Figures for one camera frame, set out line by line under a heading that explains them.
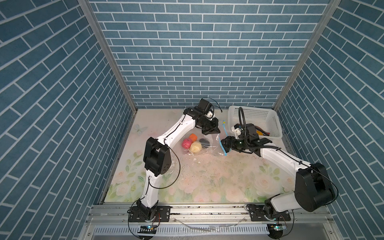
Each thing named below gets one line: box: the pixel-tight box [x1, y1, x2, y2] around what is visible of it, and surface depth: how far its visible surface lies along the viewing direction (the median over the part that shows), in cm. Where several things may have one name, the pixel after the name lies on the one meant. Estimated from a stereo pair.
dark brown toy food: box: [199, 138, 210, 149], surface depth 98 cm
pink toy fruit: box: [181, 138, 192, 150], surface depth 96 cm
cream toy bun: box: [189, 141, 203, 153], surface depth 96 cm
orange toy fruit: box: [189, 133, 198, 142], surface depth 101 cm
